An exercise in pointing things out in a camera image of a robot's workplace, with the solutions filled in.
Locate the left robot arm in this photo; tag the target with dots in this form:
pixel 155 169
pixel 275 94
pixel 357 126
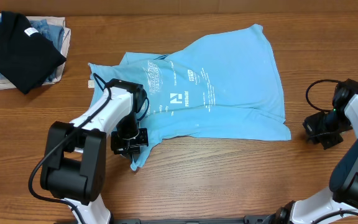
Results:
pixel 73 169

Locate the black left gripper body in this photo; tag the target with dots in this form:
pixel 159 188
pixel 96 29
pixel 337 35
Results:
pixel 129 138

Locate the light blue t-shirt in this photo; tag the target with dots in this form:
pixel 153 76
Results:
pixel 221 86

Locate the folded black shirt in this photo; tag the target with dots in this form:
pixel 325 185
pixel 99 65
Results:
pixel 26 57

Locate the folded white cloth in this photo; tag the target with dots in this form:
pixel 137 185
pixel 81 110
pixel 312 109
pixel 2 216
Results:
pixel 57 21

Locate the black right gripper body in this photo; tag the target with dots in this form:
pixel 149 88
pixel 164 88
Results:
pixel 327 127

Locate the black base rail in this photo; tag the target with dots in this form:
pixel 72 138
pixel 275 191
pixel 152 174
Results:
pixel 248 219

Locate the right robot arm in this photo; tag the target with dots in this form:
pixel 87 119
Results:
pixel 340 198

